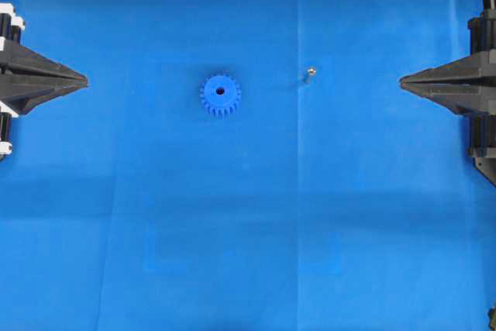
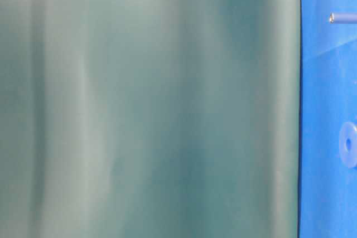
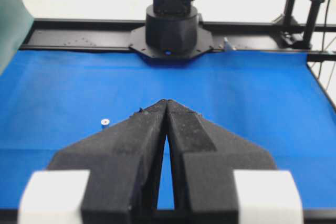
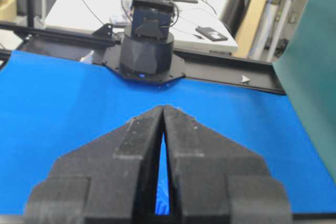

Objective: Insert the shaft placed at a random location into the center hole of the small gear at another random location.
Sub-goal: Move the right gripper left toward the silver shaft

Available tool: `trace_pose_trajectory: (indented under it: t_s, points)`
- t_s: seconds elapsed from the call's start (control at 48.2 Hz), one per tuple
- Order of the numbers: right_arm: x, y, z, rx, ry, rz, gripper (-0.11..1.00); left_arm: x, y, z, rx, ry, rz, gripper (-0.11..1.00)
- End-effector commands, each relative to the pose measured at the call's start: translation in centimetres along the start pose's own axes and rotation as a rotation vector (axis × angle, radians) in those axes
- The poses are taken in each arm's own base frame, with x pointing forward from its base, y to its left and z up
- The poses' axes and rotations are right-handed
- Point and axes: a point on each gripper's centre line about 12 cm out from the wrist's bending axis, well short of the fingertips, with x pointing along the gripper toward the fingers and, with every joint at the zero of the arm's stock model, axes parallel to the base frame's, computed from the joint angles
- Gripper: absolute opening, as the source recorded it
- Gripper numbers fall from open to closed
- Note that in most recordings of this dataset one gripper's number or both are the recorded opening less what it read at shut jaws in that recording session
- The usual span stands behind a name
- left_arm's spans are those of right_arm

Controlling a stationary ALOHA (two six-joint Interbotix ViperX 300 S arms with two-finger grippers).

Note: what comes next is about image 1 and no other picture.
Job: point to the blue table mat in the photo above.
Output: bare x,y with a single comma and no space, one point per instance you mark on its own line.
343,204

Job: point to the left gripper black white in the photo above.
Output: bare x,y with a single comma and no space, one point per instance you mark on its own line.
21,60

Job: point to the blue plastic spur gear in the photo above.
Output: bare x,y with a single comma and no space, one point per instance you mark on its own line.
220,95

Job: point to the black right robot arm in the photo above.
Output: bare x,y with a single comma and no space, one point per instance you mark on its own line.
467,88

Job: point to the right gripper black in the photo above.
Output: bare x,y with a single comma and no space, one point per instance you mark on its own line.
464,99

